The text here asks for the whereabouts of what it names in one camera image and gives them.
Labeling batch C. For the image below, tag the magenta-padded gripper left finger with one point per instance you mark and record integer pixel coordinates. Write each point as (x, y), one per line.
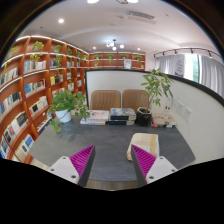
(65, 168)

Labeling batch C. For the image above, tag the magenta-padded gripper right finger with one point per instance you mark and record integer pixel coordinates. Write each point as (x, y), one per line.
(158, 168)

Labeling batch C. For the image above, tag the beige striped towel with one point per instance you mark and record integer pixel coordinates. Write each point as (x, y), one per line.
(143, 143)

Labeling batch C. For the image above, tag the red book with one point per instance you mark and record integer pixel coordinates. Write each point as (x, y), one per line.
(154, 125)

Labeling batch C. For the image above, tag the tan flat book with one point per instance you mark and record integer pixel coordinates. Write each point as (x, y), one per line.
(165, 119)

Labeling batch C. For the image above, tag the tall plant in black pot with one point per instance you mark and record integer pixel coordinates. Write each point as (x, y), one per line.
(144, 118)

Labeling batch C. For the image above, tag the leafy plant in white pot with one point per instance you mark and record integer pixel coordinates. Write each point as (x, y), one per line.
(63, 115)

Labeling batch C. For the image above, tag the thin white book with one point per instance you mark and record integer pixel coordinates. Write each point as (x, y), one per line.
(92, 122)

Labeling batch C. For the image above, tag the dark blue book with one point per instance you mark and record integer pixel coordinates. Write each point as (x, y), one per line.
(120, 122)

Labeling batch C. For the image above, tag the clear acrylic sign stand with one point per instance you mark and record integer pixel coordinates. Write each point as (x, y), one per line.
(168, 106)

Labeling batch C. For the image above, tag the large white book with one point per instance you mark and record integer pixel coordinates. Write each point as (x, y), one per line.
(98, 115)

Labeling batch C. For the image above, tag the dark book with grey cover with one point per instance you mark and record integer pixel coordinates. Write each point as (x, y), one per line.
(122, 114)

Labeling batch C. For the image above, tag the tan upholstered chair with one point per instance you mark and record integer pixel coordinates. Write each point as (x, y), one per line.
(105, 100)
(135, 99)

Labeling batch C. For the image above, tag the orange wooden bookshelf unit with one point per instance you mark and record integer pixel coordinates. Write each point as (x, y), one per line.
(20, 90)

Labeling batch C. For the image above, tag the white sign card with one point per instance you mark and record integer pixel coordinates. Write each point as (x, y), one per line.
(179, 65)

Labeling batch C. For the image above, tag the white curtain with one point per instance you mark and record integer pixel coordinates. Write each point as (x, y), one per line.
(210, 73)

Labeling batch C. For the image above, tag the black track lights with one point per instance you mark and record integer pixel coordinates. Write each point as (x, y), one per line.
(191, 50)

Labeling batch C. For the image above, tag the ceiling lamp cluster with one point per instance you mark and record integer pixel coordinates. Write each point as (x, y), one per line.
(114, 45)

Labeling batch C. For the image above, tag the recessed ceiling lights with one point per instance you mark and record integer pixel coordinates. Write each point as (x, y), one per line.
(61, 20)

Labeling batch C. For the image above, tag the ceiling air vent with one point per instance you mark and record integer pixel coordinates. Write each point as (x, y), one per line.
(140, 16)

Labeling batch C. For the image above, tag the white wall socket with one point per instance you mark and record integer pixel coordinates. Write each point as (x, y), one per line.
(187, 114)
(180, 108)

